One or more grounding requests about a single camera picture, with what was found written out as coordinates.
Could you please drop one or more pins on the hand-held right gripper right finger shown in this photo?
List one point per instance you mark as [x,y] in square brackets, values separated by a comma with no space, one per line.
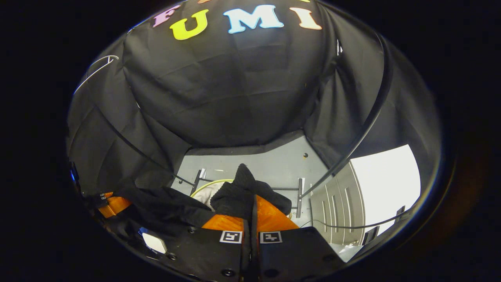
[256,254]

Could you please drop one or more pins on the black clothes rack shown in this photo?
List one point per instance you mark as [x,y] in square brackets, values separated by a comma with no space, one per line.
[300,199]

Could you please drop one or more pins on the black knit sweater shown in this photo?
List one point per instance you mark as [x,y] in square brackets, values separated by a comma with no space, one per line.
[235,196]

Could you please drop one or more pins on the beige laundry hamper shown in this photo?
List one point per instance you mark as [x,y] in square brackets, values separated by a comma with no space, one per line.
[205,196]

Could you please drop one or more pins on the white plastic hanger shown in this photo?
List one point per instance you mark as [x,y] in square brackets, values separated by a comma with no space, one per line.
[116,58]

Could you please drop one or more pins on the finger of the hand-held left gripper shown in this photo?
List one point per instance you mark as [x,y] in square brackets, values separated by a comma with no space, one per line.
[115,205]

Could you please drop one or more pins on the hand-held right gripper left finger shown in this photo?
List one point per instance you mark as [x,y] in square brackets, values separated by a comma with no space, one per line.
[245,254]

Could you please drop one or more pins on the black backdrop cloth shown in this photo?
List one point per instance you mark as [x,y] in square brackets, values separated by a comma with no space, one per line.
[235,98]

